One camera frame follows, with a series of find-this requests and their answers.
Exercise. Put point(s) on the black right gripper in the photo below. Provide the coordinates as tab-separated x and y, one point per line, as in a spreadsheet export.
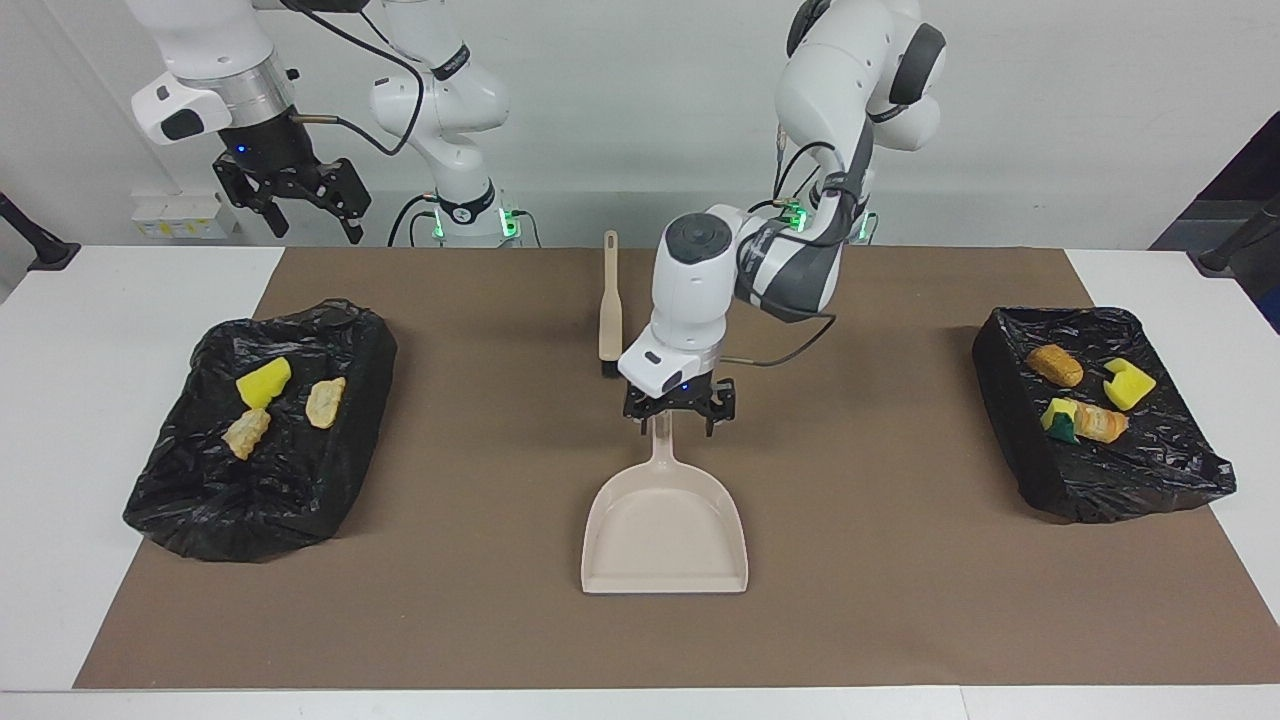
270	160

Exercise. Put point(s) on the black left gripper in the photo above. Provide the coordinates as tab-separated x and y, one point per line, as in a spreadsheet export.
680	398

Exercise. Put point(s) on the beige plastic dustpan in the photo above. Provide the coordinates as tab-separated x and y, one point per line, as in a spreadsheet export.
665	530

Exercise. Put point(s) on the beige hand brush black bristles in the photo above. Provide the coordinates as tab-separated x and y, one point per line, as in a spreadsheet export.
610	310

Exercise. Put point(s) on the yellow sponge piece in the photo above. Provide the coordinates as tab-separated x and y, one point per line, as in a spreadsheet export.
1060	420
264	383
1130	385

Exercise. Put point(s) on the tan foam scrap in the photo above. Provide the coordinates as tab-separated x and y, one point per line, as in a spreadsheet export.
325	402

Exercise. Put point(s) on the brown cork-like nugget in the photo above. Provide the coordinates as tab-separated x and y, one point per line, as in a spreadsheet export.
1055	365

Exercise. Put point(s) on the pale grey foam scrap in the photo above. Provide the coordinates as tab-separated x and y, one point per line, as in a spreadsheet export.
1103	423

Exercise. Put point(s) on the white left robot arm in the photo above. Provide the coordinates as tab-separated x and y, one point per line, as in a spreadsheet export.
700	290

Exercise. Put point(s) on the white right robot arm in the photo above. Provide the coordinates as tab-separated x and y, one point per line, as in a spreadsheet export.
220	60

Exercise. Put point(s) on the bin with black liner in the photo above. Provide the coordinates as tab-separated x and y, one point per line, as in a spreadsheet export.
290	480
1100	470

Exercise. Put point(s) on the brown table mat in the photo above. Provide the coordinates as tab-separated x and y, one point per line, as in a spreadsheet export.
800	600

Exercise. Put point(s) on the black clamp stand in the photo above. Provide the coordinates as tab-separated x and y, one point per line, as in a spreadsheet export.
1240	235
35	240

